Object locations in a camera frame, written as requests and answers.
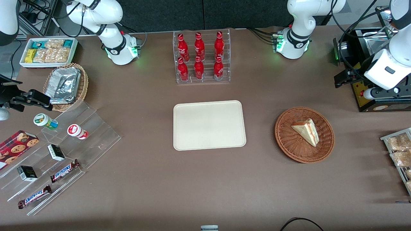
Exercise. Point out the teal snack packet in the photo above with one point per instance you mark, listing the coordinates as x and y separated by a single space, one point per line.
39 44
67 43

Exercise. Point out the clear acrylic stepped display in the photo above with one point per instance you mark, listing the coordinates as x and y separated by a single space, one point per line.
96 134

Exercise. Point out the clear bag of nuts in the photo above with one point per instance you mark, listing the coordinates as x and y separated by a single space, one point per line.
54 44
40 56
59 55

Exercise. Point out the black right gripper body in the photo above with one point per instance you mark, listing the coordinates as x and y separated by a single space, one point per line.
7 95

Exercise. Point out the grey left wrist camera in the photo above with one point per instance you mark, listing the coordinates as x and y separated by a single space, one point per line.
385 93

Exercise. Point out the red lidded yogurt cup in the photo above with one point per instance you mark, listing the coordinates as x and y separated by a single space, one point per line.
75 130

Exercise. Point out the red cookie box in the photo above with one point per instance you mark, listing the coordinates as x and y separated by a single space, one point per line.
16 147

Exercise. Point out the aluminium frame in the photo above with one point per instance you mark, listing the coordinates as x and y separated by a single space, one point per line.
48 14

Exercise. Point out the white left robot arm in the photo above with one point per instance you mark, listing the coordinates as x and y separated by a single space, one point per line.
297 19

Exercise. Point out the green lidded yogurt cup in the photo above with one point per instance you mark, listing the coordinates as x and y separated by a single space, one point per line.
43 120

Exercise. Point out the tray of packaged snacks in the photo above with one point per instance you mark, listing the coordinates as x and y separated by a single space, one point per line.
385 138

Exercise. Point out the black food warmer cabinet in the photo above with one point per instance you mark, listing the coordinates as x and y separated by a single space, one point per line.
356 33

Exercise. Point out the triangular sandwich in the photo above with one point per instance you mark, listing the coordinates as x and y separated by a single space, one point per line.
307 131

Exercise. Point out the small black box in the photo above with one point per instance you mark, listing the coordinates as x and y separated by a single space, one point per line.
27 173
56 152

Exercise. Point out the clear bag of crackers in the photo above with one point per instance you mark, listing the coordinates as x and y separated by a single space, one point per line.
408 174
399 142
401 158
409 185

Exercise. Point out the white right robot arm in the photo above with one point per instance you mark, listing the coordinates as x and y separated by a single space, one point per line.
112 45

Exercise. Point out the white rectangular snack bin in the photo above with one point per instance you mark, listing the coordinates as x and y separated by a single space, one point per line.
24 63

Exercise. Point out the light wicker basket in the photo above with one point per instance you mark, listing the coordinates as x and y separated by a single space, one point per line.
83 86

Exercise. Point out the Snickers chocolate bar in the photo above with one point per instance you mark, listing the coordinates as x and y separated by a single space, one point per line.
34 196
64 171

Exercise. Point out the red cola bottle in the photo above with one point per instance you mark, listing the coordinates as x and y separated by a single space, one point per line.
199 70
219 46
183 71
218 70
183 48
199 47

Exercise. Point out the brown wicker basket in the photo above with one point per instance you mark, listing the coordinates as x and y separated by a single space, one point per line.
289 141

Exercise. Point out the silver foil container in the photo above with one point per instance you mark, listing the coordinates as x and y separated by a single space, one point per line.
59 100
65 81

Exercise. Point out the yellow snack packet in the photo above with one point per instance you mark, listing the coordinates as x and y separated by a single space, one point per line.
30 56

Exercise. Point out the cream plastic tray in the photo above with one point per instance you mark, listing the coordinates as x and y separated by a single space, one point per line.
199 128

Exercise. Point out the clear acrylic bottle rack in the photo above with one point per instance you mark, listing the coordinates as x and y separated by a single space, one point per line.
208 80

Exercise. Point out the small grey object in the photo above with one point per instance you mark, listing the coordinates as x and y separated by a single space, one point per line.
209 228

